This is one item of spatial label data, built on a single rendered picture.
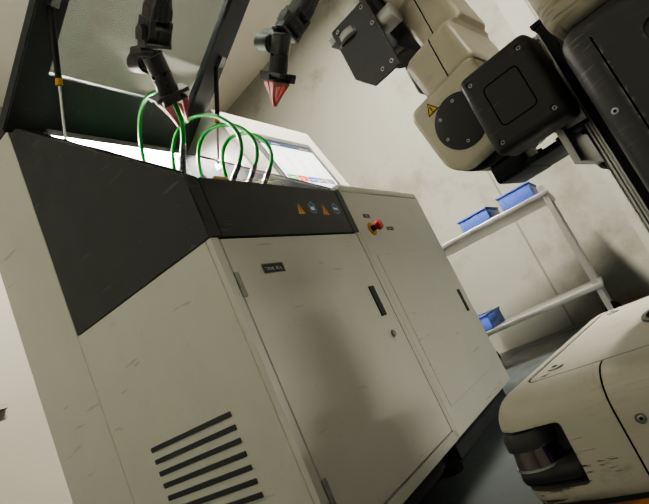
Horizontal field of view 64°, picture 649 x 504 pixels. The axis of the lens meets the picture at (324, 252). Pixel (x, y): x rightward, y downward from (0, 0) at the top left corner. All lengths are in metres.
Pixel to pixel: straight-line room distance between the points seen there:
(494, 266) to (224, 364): 3.06
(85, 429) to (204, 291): 0.62
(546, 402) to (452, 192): 3.38
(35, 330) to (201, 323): 0.69
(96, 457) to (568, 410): 1.23
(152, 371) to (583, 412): 0.96
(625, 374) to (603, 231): 3.03
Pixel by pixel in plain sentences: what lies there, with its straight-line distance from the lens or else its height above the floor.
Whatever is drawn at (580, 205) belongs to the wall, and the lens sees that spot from 3.79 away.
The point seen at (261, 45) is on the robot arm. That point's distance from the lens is 1.69.
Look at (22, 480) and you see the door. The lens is 3.75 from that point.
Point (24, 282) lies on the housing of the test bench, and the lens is 1.80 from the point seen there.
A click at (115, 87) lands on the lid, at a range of 1.97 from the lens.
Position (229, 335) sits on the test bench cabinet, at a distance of 1.15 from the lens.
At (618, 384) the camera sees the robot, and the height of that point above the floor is 0.26.
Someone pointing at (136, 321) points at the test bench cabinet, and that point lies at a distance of 1.38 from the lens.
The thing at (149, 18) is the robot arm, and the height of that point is 1.40.
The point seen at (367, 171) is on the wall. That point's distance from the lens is 4.50.
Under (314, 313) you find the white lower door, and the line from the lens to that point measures 1.31.
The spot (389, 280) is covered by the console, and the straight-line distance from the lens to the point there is 1.74.
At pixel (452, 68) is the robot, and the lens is 1.02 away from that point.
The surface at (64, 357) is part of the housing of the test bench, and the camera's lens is 1.66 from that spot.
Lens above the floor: 0.42
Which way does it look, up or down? 12 degrees up
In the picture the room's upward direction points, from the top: 25 degrees counter-clockwise
